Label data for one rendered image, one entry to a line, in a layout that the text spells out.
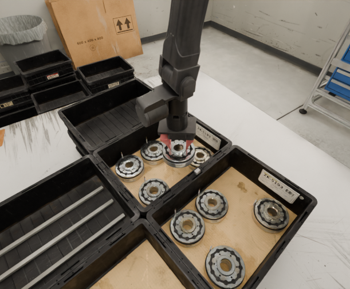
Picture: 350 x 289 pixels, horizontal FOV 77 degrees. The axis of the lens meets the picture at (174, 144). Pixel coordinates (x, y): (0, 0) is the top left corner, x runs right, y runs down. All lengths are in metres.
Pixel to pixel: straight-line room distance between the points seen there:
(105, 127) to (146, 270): 0.62
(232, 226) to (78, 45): 2.98
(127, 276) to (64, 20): 2.98
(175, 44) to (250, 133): 0.84
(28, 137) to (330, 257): 1.39
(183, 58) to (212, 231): 0.50
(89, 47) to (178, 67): 2.94
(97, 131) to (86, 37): 2.41
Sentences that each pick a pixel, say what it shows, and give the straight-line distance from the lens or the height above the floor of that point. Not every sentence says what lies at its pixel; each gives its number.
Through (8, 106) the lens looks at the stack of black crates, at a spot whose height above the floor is 0.38.
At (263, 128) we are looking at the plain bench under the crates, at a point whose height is 0.70.
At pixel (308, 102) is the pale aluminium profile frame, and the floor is 0.14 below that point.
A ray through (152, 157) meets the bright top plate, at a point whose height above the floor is 0.86.
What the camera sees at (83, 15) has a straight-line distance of 3.32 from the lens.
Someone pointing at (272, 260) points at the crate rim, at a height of 0.93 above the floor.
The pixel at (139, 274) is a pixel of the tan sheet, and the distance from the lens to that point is 0.68.
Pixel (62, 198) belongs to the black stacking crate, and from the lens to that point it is 0.85.
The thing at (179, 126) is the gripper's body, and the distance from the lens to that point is 0.57.
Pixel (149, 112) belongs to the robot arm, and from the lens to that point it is 0.49.
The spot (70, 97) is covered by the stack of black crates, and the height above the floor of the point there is 0.38.
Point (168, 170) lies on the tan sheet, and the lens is 0.82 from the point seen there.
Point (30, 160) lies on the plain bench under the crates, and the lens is 1.21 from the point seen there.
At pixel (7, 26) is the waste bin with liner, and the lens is 3.30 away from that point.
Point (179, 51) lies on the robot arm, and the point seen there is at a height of 1.31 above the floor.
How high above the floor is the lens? 1.49
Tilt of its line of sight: 47 degrees down
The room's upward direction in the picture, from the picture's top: straight up
